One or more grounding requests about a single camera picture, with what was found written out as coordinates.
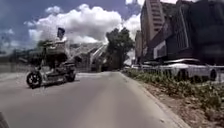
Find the tree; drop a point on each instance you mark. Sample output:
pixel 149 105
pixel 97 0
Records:
pixel 118 46

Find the footbridge with stairs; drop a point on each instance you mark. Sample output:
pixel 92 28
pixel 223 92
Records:
pixel 90 55

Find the grey asphalt road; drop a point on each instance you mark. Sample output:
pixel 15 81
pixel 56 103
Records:
pixel 100 100

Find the motor tricycle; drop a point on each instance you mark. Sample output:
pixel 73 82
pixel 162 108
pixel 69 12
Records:
pixel 55 70

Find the grey kerb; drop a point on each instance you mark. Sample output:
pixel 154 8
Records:
pixel 156 103

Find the blue sign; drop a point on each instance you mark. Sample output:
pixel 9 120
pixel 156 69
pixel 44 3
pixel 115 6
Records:
pixel 61 32

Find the white car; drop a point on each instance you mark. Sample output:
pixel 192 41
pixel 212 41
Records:
pixel 186 70

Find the tall buildings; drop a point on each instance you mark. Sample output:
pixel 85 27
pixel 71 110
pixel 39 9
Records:
pixel 180 30

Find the planted strip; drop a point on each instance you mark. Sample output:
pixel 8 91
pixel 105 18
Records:
pixel 193 96

